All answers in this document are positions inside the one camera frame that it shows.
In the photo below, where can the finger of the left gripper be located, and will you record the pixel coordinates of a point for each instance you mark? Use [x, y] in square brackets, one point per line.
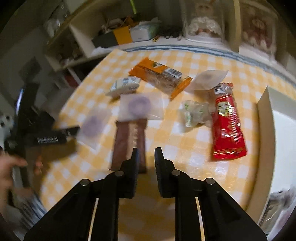
[59, 136]

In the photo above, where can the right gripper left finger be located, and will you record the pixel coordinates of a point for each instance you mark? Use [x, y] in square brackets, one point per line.
[128, 181]

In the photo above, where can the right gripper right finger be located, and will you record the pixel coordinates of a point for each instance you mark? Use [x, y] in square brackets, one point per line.
[165, 178]

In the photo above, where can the brown chocolate bar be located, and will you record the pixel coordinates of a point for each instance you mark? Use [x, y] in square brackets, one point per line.
[129, 135]

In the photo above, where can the purple ring candy packet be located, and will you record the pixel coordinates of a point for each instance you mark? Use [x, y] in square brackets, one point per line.
[139, 106]
[93, 126]

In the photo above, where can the green white candy packet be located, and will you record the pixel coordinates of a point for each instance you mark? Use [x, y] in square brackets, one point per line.
[194, 113]

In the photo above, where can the red snack packet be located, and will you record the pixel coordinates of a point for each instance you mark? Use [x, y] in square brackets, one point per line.
[228, 138]

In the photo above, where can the white barcode snack packet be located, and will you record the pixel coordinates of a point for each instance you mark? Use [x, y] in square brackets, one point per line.
[122, 86]

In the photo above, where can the orange snack bar packet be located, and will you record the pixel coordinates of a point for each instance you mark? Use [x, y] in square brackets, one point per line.
[168, 80]

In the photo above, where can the beige ring candy packet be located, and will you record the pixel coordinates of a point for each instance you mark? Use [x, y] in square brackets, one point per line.
[206, 80]

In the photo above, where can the silver foil snack packet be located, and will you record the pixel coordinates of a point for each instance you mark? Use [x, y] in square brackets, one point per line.
[278, 210]

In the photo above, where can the person left hand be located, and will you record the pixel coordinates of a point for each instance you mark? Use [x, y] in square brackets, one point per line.
[8, 162]

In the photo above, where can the yellow white checkered cloth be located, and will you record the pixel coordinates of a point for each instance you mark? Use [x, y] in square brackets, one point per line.
[150, 129]

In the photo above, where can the wooden shelf headboard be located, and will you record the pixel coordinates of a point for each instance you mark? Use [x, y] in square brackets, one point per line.
[81, 31]

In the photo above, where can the white cardboard tray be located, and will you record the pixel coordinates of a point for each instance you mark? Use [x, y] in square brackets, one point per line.
[276, 160]

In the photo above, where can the orange box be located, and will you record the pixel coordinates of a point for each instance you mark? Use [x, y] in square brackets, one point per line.
[123, 35]

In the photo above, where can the white tissue box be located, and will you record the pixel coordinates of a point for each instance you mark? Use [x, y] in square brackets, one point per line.
[144, 32]

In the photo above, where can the doll in white dress case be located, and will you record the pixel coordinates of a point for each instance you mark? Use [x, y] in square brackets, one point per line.
[203, 21]

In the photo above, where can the doll in red dress case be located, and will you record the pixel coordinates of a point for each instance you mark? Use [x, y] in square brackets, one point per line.
[258, 23]

